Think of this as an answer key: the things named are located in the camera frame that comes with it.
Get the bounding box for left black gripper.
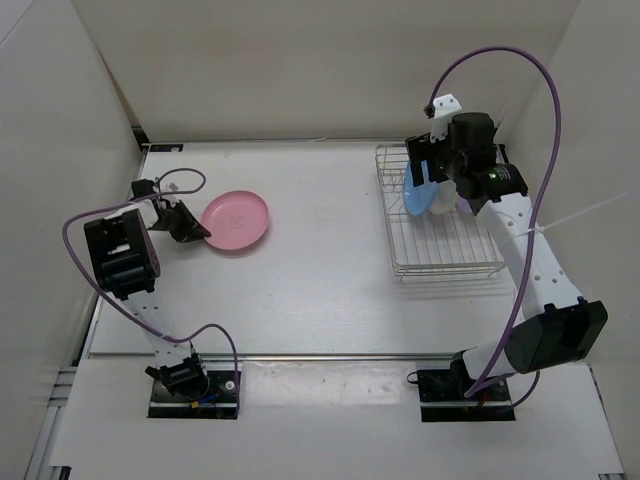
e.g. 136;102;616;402
149;199;211;243

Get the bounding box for blue plastic plate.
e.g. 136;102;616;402
403;162;440;216

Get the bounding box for pink plastic plate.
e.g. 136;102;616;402
200;190;270;252

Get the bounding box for white plastic plate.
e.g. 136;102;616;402
429;180;458;215

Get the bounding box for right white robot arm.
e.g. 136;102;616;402
405;113;608;400

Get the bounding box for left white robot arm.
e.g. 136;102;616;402
84;179;211;400

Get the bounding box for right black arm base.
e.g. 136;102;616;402
406;369;516;423

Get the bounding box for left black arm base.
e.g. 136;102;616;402
145;354;242;420

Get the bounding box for purple plastic plate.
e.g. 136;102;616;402
456;197;474;215

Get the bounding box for black label sticker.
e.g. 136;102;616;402
149;144;184;153

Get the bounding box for white zip tie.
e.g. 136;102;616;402
501;191;630;246

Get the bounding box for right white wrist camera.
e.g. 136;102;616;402
424;94;462;143

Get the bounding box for metal wire dish rack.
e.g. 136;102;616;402
375;143;504;281

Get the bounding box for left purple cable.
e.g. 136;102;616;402
61;167;239;416

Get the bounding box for purple cable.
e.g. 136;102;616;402
61;167;239;416
424;45;561;407

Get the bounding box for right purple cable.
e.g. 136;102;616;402
424;45;561;407

